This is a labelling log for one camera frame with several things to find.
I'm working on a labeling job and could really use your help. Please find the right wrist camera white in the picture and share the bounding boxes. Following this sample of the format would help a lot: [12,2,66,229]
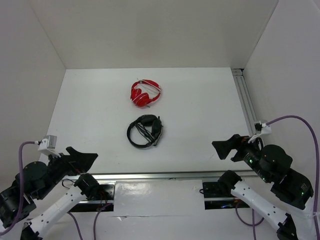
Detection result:
[248,121,272,143]

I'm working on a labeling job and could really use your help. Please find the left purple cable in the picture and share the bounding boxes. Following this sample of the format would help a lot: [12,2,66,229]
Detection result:
[0,140,113,240]

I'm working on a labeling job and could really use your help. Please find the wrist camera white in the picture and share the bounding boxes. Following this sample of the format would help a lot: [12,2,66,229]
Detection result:
[38,135,59,156]
[248,121,272,143]

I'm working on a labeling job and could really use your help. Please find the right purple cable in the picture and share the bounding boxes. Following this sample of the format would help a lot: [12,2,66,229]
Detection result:
[236,115,320,240]

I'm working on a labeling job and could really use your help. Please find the aluminium rail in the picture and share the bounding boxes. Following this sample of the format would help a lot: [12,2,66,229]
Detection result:
[231,68,257,135]
[89,171,256,183]

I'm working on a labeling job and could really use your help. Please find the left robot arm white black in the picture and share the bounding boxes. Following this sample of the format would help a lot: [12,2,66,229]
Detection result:
[0,147,99,240]

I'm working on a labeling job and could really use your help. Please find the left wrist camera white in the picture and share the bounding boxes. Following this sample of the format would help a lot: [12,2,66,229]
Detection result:
[38,135,59,156]

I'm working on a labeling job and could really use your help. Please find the aluminium rail front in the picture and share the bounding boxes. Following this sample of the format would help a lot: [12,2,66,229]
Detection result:
[89,171,256,183]

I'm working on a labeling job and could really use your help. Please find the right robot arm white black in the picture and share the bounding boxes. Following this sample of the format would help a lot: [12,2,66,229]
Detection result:
[212,134,320,240]

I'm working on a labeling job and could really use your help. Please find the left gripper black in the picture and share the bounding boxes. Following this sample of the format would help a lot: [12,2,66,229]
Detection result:
[36,145,99,199]

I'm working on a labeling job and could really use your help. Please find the purple cable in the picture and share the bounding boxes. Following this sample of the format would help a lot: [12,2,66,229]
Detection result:
[236,115,320,240]
[0,140,113,240]

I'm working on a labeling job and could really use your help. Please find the red headphones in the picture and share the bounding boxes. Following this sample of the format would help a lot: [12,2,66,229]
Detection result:
[130,79,162,108]

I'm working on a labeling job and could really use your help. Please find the black headset with microphone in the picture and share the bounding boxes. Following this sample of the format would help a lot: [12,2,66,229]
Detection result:
[126,114,164,149]

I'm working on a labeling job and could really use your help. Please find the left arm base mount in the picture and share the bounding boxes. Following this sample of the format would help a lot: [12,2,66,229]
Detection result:
[61,174,115,213]

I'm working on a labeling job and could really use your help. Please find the aluminium rail right side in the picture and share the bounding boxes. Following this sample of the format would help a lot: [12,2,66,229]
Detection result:
[231,68,257,135]

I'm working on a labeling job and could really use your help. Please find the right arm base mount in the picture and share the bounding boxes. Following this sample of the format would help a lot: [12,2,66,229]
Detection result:
[199,182,249,210]

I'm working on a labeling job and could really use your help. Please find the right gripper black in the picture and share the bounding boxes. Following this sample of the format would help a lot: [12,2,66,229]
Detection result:
[210,131,271,181]

